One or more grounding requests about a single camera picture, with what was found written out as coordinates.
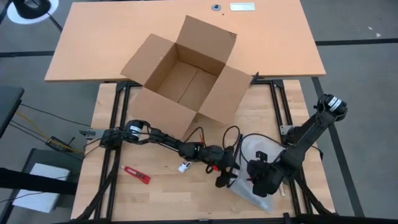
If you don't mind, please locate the brown cardboard box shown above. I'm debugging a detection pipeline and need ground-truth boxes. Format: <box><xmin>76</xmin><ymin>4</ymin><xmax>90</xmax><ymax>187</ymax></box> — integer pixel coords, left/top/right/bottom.
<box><xmin>120</xmin><ymin>14</ymin><xmax>253</xmax><ymax>140</ymax></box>

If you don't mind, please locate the black looped cable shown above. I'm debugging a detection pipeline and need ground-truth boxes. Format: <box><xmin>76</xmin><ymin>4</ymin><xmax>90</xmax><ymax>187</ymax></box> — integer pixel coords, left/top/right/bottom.
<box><xmin>222</xmin><ymin>125</ymin><xmax>243</xmax><ymax>170</ymax></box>

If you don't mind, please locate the tan wooden desk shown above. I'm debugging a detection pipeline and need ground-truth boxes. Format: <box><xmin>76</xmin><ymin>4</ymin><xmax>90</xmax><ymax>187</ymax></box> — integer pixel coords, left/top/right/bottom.
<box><xmin>44</xmin><ymin>0</ymin><xmax>326</xmax><ymax>82</ymax></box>

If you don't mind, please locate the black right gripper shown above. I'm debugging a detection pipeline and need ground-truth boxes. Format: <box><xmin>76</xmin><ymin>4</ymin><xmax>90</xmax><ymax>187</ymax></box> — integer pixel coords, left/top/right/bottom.
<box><xmin>247</xmin><ymin>151</ymin><xmax>285</xmax><ymax>197</ymax></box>

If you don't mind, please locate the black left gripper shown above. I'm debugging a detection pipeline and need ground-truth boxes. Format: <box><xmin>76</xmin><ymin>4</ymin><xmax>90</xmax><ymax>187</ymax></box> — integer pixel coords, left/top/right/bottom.
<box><xmin>194</xmin><ymin>143</ymin><xmax>241</xmax><ymax>189</ymax></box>

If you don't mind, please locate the white desk cable plate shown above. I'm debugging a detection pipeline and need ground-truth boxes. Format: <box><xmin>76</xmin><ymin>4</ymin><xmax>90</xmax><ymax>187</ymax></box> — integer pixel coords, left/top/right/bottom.
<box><xmin>229</xmin><ymin>2</ymin><xmax>256</xmax><ymax>12</ymax></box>

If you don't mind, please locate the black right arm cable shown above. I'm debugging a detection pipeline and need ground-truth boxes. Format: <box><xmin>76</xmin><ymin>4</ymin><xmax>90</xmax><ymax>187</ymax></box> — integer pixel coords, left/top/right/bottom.
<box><xmin>241</xmin><ymin>133</ymin><xmax>284</xmax><ymax>164</ymax></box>

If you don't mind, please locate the white round floor disc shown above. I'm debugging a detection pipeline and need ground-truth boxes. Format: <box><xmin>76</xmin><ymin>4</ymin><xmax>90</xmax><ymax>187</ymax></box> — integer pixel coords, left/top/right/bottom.
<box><xmin>6</xmin><ymin>0</ymin><xmax>60</xmax><ymax>25</ymax></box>

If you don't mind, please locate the black cart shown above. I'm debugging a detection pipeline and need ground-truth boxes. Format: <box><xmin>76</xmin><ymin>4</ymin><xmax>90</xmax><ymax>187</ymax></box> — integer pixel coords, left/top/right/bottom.
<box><xmin>0</xmin><ymin>148</ymin><xmax>85</xmax><ymax>224</ymax></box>

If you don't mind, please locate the red box cutter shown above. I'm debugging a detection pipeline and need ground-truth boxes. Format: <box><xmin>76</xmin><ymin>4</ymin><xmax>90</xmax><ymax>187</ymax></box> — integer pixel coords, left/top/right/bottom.
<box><xmin>120</xmin><ymin>165</ymin><xmax>152</xmax><ymax>185</ymax></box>

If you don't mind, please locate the white plastic bag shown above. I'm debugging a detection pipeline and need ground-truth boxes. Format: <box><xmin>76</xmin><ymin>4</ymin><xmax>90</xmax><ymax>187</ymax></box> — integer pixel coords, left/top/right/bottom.
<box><xmin>229</xmin><ymin>136</ymin><xmax>289</xmax><ymax>214</ymax></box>

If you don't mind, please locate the black side table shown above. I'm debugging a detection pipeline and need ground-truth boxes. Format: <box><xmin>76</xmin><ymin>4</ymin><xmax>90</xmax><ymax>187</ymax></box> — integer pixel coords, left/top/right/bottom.
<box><xmin>0</xmin><ymin>85</ymin><xmax>25</xmax><ymax>139</ymax></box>

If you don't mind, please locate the small white packet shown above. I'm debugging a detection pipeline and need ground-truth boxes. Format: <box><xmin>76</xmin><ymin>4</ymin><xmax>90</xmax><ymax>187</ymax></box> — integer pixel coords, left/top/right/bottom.
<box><xmin>177</xmin><ymin>161</ymin><xmax>193</xmax><ymax>174</ymax></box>

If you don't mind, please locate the black power adapter box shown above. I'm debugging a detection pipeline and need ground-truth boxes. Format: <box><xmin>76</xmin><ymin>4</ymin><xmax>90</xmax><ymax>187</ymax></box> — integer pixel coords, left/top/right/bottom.
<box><xmin>45</xmin><ymin>136</ymin><xmax>76</xmax><ymax>153</ymax></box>

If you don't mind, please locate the black flat bar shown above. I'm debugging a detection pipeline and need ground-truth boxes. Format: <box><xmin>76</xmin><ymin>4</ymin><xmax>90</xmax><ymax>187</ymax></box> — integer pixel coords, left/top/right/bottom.
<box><xmin>0</xmin><ymin>167</ymin><xmax>78</xmax><ymax>196</ymax></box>

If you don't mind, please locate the yellow cable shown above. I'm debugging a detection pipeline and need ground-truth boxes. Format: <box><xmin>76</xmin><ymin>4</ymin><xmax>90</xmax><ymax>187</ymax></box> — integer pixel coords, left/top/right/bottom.
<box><xmin>15</xmin><ymin>110</ymin><xmax>75</xmax><ymax>152</ymax></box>

